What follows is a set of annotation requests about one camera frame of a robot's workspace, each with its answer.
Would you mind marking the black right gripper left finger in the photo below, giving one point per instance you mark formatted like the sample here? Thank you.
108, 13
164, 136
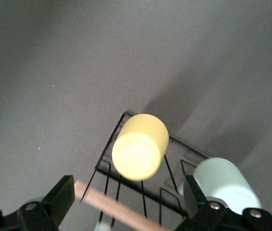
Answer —
42, 216

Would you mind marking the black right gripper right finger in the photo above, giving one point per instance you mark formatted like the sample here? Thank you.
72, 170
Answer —
210, 219

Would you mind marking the dark grey table mat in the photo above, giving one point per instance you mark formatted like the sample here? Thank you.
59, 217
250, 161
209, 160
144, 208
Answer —
54, 72

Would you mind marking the pale green plastic cup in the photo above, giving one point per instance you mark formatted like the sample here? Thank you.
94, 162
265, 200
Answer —
222, 178

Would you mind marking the yellow plastic cup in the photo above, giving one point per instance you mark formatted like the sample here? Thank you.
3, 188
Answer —
138, 149

